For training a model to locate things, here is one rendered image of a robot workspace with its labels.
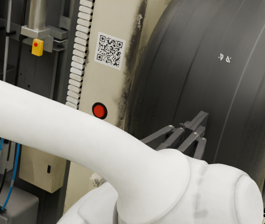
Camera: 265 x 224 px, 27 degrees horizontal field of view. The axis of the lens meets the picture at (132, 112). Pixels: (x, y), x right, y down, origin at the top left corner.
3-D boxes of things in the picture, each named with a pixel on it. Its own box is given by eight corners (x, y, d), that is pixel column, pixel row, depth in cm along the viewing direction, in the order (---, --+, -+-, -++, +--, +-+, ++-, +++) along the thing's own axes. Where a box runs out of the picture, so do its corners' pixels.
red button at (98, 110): (92, 114, 140) (94, 104, 139) (96, 113, 141) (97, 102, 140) (102, 119, 139) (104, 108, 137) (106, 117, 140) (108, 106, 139)
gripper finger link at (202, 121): (189, 128, 97) (193, 130, 97) (205, 111, 102) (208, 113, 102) (187, 142, 99) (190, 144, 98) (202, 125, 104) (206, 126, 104)
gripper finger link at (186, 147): (163, 158, 88) (171, 162, 88) (194, 127, 97) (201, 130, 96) (160, 177, 90) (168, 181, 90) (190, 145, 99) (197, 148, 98)
